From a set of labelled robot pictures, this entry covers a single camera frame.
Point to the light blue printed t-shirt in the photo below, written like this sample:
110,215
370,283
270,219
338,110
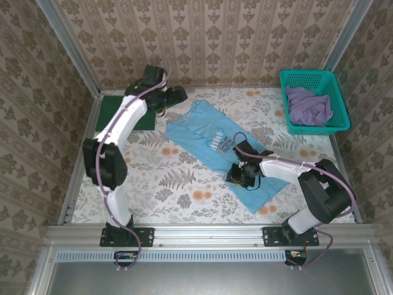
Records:
196,129

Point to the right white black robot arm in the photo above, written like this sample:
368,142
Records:
282,170

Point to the folded dark green t-shirt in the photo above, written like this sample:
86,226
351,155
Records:
106,113

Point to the crumpled purple t-shirt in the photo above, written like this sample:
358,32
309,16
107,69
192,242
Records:
307,107

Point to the black connector board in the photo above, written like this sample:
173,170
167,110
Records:
296,255
126,255

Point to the teal plastic basket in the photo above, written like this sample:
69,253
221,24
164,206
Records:
307,80

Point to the grey metal panel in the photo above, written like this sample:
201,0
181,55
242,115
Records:
199,279

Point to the aluminium table side rail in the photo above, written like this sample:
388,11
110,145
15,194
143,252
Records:
336,147
89,123

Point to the wide aluminium base rail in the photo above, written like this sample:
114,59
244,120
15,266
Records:
208,235

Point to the aluminium frame post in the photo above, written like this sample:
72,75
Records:
350,33
67,46

